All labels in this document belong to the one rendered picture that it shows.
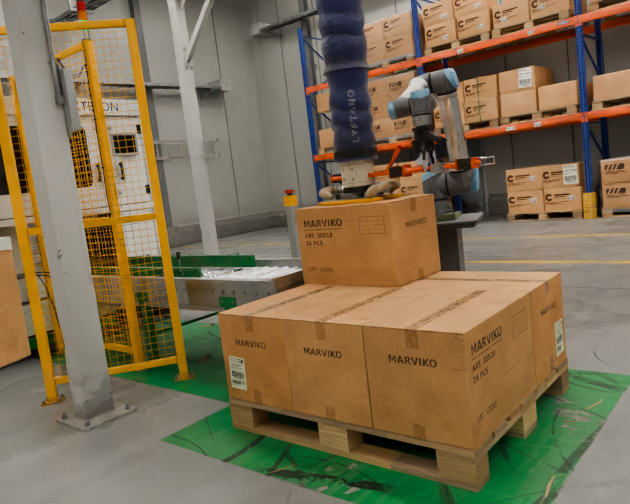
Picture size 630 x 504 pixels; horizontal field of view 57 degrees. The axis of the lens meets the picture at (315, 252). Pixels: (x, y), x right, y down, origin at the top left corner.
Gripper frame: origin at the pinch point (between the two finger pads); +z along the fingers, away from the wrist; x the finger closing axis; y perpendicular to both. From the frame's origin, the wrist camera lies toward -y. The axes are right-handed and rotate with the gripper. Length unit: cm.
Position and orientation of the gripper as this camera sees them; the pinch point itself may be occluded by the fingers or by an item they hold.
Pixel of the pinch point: (430, 168)
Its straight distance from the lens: 281.2
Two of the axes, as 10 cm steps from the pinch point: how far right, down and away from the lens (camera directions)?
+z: 1.2, 9.8, 1.2
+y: -7.6, 0.1, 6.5
